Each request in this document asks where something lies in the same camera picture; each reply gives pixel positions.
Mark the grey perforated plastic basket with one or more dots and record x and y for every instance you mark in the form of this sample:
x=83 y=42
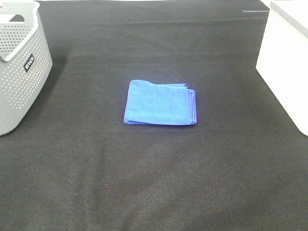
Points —
x=25 y=61

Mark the black fabric table cloth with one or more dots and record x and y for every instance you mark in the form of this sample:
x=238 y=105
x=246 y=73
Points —
x=73 y=165

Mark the white storage box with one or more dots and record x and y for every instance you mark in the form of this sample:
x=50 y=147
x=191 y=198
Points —
x=283 y=58

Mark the blue microfiber towel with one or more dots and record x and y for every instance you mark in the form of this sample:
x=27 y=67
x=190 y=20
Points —
x=160 y=104

